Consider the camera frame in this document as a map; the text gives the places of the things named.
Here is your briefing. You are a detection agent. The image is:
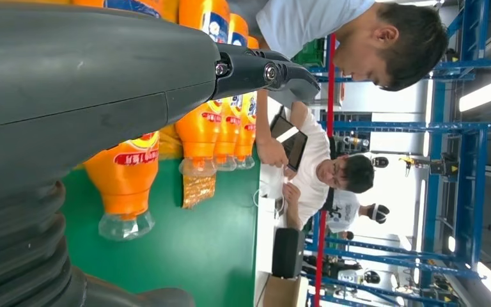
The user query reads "green table mat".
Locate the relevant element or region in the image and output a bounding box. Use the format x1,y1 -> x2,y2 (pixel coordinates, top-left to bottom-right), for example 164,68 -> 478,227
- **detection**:
59,146 -> 262,307

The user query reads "white table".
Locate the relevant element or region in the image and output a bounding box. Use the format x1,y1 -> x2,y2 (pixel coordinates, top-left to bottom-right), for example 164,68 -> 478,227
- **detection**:
253,162 -> 310,307

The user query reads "black zip case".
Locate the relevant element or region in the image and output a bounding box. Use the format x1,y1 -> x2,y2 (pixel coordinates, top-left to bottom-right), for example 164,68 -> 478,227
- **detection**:
271,228 -> 306,279

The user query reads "black tablet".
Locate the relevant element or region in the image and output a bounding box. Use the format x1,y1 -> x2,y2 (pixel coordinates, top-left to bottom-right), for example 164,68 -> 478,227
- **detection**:
269,114 -> 309,173

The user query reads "person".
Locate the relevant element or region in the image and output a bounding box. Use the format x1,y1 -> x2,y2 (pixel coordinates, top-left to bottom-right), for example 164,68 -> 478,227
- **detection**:
325,188 -> 391,235
228,0 -> 449,169
281,101 -> 375,232

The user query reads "white cable loop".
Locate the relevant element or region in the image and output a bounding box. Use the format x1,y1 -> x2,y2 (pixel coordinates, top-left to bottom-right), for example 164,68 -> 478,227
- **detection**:
251,180 -> 272,209

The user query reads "red pole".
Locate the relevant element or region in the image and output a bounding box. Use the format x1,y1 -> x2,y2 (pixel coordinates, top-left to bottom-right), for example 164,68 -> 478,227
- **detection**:
313,33 -> 338,307

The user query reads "yellow taped cardboard sheet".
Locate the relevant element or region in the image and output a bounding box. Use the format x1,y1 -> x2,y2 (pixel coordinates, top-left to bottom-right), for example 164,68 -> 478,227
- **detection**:
20,0 -> 217,210

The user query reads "brown cardboard box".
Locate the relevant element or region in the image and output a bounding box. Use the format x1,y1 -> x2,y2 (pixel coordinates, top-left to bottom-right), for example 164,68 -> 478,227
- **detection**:
261,274 -> 310,307

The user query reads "orange detergent bottle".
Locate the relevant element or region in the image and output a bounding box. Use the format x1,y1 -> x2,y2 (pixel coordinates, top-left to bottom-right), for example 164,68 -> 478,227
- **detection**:
72,0 -> 164,242
214,12 -> 250,173
233,36 -> 260,170
175,0 -> 231,178

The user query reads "blue shelving rack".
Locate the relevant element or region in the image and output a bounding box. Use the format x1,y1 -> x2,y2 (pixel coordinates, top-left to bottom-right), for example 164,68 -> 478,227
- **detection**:
304,0 -> 491,307

